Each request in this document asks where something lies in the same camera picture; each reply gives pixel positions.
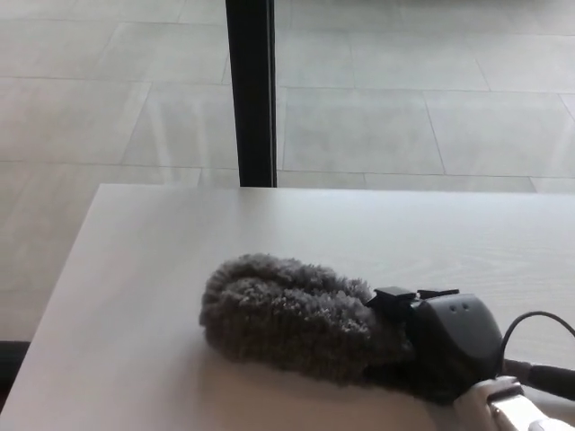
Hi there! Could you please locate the grey fluffy microfibre duster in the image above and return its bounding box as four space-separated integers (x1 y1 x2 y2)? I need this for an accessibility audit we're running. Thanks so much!
199 252 417 392

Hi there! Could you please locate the black vertical window frame post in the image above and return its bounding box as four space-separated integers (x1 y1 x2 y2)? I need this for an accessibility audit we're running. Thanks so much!
225 0 279 189

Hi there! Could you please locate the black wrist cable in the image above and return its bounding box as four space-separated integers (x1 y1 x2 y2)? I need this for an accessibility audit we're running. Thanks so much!
497 312 575 400

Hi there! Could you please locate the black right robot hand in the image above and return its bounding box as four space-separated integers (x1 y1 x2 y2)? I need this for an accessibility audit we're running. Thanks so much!
364 286 504 407

